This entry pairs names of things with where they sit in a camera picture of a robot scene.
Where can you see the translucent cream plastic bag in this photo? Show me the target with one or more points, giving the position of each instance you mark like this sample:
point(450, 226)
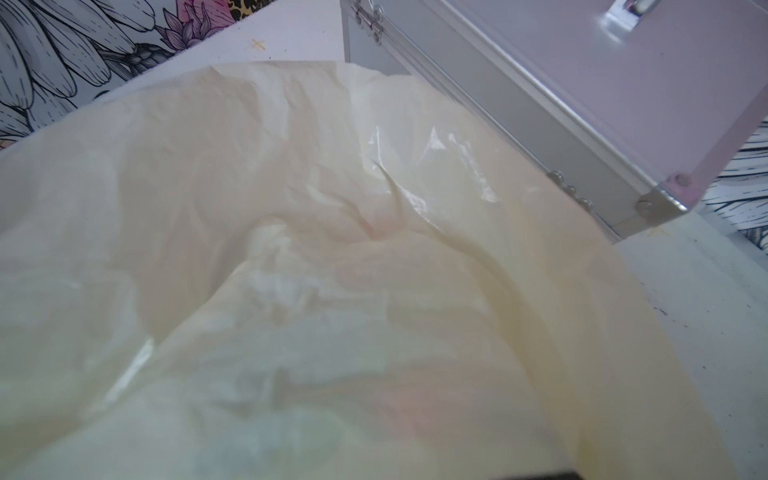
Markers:
point(316, 271)

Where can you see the silver metal case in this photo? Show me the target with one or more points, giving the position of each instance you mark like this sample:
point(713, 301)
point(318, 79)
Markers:
point(633, 108)

